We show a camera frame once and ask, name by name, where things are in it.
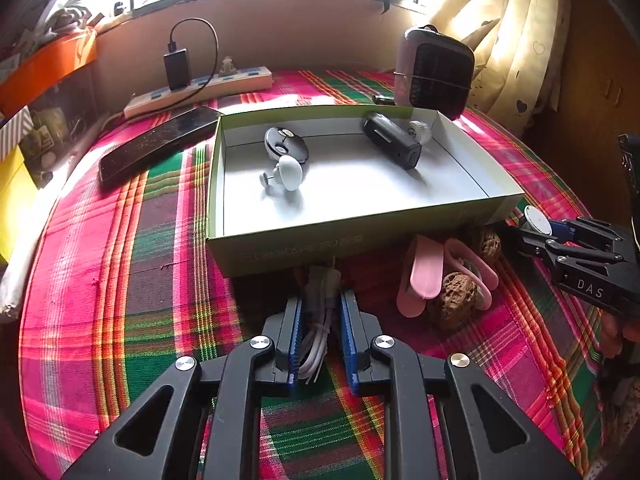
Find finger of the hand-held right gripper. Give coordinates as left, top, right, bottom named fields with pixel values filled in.
left=547, top=216, right=628, bottom=253
left=517, top=227, right=632, bottom=286

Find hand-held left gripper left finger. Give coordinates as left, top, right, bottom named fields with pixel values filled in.
left=60, top=296, right=303, bottom=480

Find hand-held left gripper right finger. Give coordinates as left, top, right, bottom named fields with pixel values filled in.
left=340, top=290, right=583, bottom=480

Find green and white spool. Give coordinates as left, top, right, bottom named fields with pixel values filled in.
left=520, top=205, right=556, bottom=241

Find white cable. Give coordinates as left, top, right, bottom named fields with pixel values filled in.
left=299, top=255, right=343, bottom=386

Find brown walnut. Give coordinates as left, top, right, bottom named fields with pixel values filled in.
left=440, top=271, right=483, bottom=331
left=469, top=230, right=502, bottom=263

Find pink loop clip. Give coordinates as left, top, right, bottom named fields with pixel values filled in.
left=442, top=239, right=500, bottom=311

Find pink band holder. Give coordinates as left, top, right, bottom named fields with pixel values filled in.
left=396, top=235, right=446, bottom=318

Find green cardboard box tray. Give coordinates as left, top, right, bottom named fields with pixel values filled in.
left=206, top=105, right=526, bottom=278

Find white round knob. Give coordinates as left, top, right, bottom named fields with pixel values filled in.
left=259, top=154, right=305, bottom=192

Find black rectangular device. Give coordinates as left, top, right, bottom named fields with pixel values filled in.
left=361, top=111, right=423, bottom=170

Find person's right hand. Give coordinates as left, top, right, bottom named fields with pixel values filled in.
left=597, top=305, right=640, bottom=361

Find plaid cloth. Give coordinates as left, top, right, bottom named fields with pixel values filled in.
left=20, top=67, right=608, bottom=480

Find grey desktop heater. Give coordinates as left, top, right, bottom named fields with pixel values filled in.
left=393, top=25, right=476, bottom=122

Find cream heart print curtain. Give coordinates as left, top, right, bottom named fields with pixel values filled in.
left=460, top=0, right=576, bottom=116

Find black smartphone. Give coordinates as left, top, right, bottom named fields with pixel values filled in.
left=98, top=106, right=224, bottom=184

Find white power strip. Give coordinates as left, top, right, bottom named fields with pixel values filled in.
left=124, top=66, right=274, bottom=120

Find white sheet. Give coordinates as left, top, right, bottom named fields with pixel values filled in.
left=0, top=175, right=76, bottom=323

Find black charger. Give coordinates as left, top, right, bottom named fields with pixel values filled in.
left=163, top=49, right=193, bottom=92

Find clear case with trinkets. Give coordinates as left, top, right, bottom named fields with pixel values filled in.
left=25, top=70, right=101, bottom=171

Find striped box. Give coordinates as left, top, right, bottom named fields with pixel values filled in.
left=0, top=107, right=33, bottom=161

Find orange box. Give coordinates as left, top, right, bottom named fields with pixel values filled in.
left=0, top=35, right=98, bottom=118

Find plastic bags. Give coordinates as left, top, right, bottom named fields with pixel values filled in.
left=30, top=0, right=108, bottom=43

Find black charger cable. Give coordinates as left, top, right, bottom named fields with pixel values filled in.
left=169, top=18, right=221, bottom=106

